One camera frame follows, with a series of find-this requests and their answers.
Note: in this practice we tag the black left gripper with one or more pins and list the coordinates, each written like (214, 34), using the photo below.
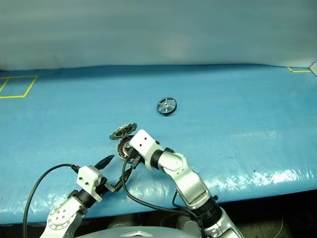
(105, 189)

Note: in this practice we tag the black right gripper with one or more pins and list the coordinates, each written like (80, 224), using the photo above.
(136, 156)

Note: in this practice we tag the grey motor housing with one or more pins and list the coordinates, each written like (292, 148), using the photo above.
(121, 150)

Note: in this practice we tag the silver round motor lid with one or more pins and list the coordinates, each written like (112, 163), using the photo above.
(120, 132)

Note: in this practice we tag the black spoked rotor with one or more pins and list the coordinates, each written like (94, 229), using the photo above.
(167, 106)

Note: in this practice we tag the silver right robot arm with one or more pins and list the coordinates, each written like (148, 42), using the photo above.
(188, 181)

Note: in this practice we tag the silver robot torso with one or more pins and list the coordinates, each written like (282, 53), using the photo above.
(138, 233)

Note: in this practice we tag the blue table cover sheet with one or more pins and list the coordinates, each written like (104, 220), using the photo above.
(223, 148)

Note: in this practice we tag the large yellow tape rectangle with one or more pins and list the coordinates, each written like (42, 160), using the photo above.
(29, 85)

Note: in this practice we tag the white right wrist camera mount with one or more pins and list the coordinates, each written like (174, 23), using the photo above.
(143, 141)

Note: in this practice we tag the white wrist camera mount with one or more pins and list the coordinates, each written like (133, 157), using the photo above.
(88, 177)
(143, 141)

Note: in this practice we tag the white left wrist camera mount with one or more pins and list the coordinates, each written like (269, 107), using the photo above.
(88, 177)

